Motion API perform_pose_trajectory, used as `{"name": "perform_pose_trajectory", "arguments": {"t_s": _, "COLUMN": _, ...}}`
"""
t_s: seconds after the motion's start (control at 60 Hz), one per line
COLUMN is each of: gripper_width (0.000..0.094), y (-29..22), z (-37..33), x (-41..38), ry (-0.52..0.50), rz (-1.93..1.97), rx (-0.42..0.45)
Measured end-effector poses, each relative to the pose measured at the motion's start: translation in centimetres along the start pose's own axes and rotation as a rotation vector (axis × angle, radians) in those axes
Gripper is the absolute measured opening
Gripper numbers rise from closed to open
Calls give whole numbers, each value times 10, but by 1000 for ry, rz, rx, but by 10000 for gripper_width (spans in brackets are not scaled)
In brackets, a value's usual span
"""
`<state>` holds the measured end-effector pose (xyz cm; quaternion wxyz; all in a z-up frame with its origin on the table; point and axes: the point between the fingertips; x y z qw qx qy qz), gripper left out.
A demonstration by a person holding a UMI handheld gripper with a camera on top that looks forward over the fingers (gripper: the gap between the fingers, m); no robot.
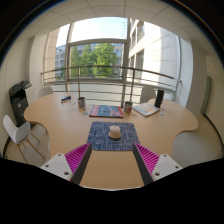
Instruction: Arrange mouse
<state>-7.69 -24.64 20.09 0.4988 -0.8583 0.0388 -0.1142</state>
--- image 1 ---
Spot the open illustrated booklet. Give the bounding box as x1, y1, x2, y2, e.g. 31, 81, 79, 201
132, 102, 161, 118

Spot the black office printer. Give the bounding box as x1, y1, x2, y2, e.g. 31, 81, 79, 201
8, 80, 36, 127

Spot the beige computer mouse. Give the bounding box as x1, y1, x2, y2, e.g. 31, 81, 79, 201
108, 124, 123, 140

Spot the white chair with wooden legs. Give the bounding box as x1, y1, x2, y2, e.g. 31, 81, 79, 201
2, 114, 46, 164

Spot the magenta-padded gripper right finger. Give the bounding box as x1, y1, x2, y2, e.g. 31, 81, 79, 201
132, 142, 184, 186

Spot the metal balcony railing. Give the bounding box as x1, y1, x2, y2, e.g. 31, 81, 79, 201
40, 65, 183, 107

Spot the red and blue magazine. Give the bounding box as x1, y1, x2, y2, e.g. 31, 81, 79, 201
88, 104, 125, 119

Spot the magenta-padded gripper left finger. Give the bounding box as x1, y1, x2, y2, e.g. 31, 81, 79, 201
40, 142, 93, 186

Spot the black cylindrical speaker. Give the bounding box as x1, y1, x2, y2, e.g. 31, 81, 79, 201
153, 89, 165, 109

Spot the printed mug with red band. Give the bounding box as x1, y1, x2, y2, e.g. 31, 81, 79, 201
123, 101, 133, 113

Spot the dark blue patterned mouse pad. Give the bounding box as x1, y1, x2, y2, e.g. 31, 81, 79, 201
86, 121, 141, 152

